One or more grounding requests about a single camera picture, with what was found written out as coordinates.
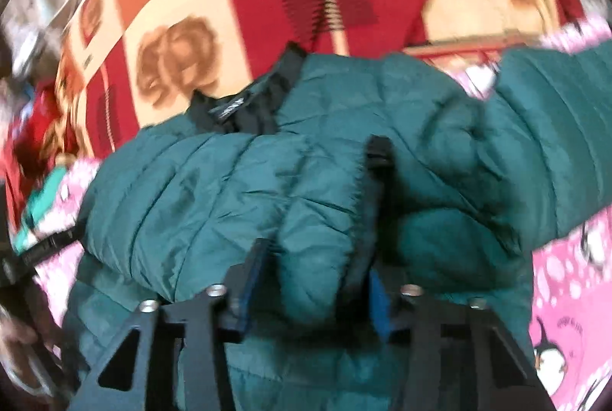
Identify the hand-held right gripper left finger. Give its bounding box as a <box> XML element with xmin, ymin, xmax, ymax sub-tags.
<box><xmin>67</xmin><ymin>238</ymin><xmax>271</xmax><ymax>411</ymax></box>

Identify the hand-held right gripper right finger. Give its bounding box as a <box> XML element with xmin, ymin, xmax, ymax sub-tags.
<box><xmin>366</xmin><ymin>270</ymin><xmax>558</xmax><ymax>411</ymax></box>

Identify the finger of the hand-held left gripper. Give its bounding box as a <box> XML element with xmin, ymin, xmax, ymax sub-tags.
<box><xmin>19</xmin><ymin>224</ymin><xmax>89</xmax><ymax>260</ymax></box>

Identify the dark green puffer jacket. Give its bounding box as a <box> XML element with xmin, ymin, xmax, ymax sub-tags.
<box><xmin>62</xmin><ymin>36</ymin><xmax>612</xmax><ymax>411</ymax></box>

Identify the pile of red clothes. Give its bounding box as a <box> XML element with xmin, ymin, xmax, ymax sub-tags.
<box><xmin>0</xmin><ymin>76</ymin><xmax>65</xmax><ymax>230</ymax></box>

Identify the bright green cloth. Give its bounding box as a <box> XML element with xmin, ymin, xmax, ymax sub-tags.
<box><xmin>13</xmin><ymin>165</ymin><xmax>68</xmax><ymax>252</ymax></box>

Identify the pink penguin-print blanket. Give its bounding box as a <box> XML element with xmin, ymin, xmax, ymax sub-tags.
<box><xmin>14</xmin><ymin>16</ymin><xmax>612</xmax><ymax>411</ymax></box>

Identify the red orange rose-print blanket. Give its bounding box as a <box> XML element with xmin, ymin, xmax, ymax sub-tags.
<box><xmin>52</xmin><ymin>0</ymin><xmax>594</xmax><ymax>163</ymax></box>

